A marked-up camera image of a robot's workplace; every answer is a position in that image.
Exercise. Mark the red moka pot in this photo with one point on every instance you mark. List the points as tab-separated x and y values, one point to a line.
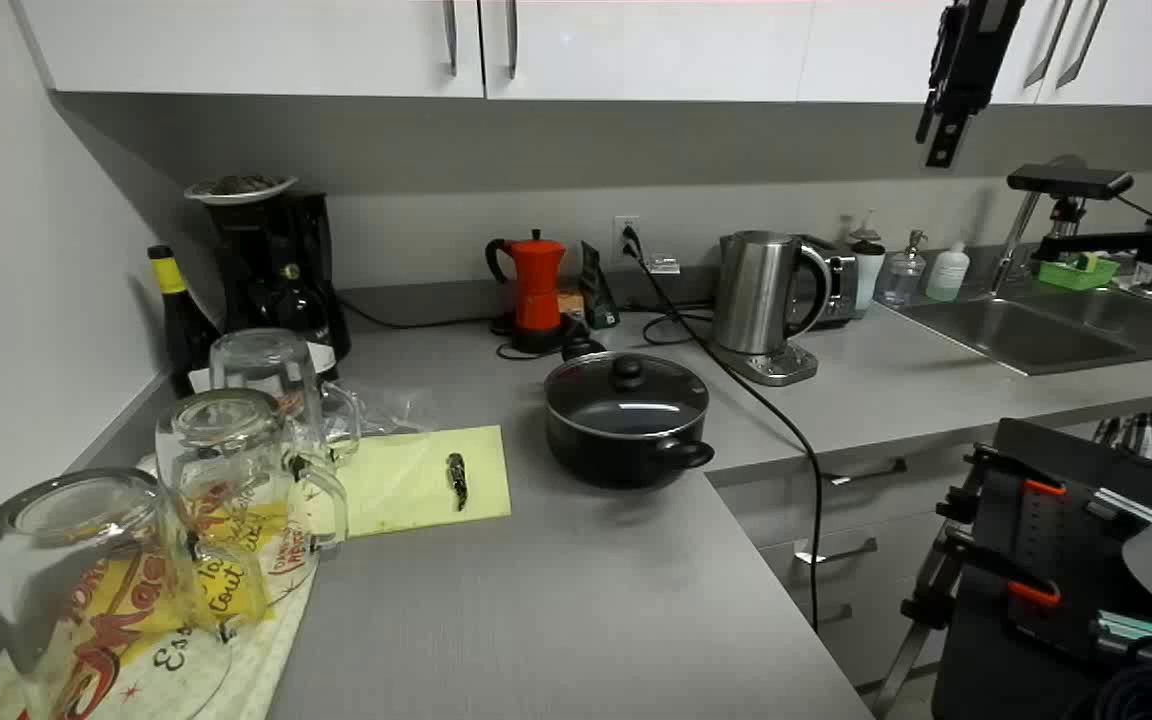
536	283

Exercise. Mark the metal tripod leg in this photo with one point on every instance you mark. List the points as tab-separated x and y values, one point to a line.
916	624

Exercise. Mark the clear dispenser bottle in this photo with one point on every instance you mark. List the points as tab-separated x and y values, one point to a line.
906	272

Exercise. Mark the orange clamp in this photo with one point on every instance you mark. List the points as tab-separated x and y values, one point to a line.
1045	490
1033	595

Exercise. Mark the black stereo camera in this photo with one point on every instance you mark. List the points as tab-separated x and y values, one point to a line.
1071	176

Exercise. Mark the green sponge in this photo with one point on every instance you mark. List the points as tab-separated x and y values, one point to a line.
1076	272

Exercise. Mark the printed dish towel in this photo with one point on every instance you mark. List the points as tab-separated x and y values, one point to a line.
249	663

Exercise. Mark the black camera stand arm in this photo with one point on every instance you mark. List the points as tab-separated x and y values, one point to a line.
1108	245

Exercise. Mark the large clear glass mug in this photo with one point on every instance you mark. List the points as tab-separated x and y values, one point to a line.
83	587

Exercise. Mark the stainless steel electric kettle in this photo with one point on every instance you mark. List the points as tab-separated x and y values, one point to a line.
752	297

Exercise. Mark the white upper cabinets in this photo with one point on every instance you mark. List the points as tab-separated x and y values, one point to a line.
270	42

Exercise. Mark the small clear glass mug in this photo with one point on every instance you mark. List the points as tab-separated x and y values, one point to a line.
270	375

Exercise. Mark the black cooking pot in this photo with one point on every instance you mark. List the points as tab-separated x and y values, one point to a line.
620	459

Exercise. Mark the grey lower drawer cabinet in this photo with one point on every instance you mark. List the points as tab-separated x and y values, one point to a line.
870	587

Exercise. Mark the black coffee maker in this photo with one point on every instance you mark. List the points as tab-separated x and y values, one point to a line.
279	264

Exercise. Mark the small dark object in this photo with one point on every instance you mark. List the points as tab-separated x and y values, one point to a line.
456	481

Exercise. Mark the dark bottle with yellow cap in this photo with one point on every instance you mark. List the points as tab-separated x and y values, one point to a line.
180	325

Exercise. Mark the silver toaster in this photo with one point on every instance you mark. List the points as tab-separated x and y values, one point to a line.
845	283

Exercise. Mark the black equipment cart panel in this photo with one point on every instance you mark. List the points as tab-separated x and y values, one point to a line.
1041	665

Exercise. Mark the stainless steel sink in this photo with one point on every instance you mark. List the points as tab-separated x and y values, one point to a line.
1041	331

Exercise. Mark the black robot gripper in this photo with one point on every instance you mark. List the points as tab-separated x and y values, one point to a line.
976	45

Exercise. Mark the white soap bottle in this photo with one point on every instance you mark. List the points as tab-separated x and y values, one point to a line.
948	272

